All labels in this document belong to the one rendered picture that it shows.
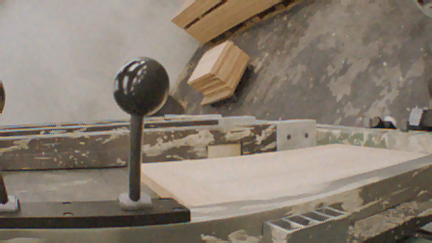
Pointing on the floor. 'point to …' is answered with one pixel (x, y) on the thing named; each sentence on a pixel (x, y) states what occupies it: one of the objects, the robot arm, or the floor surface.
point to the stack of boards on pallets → (225, 16)
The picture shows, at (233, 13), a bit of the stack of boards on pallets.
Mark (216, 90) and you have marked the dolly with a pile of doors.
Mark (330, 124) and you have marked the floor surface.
